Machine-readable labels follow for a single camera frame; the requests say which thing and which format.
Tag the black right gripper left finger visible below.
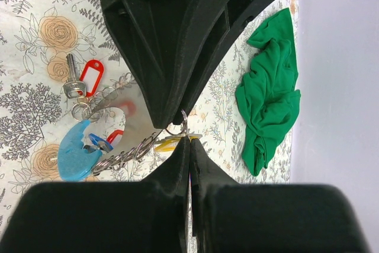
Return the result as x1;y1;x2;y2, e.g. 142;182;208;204
1;138;190;252

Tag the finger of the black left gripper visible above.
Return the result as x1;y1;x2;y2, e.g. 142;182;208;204
173;0;274;124
101;0;190;129

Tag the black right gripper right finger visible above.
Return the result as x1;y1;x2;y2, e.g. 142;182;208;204
190;139;370;252

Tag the key with yellow tag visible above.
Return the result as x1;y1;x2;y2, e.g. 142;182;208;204
154;133;202;152

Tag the metal key organizer blue handle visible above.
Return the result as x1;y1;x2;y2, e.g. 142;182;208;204
57;79;163;181

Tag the red key tag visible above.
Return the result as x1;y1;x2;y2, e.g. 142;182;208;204
79;59;104;97

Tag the red tag at left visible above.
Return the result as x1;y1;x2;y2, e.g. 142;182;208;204
106;129;124;148

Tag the silver key on red tag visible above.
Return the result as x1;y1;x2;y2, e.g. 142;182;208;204
63;53;86;99

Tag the green crumpled cloth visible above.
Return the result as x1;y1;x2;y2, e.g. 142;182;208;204
235;8;301;177

